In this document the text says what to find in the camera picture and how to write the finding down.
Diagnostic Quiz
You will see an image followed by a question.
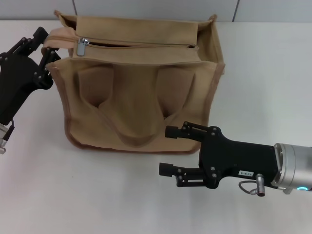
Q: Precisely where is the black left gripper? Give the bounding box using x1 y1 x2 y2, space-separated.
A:
0 27 62 125

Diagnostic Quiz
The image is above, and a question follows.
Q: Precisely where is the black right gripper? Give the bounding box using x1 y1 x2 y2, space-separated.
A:
158 121 279 189

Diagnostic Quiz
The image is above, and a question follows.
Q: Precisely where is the silver metal zipper pull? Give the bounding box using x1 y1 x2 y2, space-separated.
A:
76 37 91 57

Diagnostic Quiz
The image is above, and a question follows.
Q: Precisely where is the khaki canvas food bag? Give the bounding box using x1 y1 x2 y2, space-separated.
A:
41 9 226 156

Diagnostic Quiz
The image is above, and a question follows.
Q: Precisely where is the left gripper cable with connectors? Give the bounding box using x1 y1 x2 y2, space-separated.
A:
0 118 16 156

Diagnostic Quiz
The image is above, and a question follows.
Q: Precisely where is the gripper cable with connectors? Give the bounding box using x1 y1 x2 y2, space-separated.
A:
238 173 269 198
0 118 16 156

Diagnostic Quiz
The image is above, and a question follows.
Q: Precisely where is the right gripper cable with connectors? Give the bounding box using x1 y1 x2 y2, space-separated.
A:
238 173 269 198

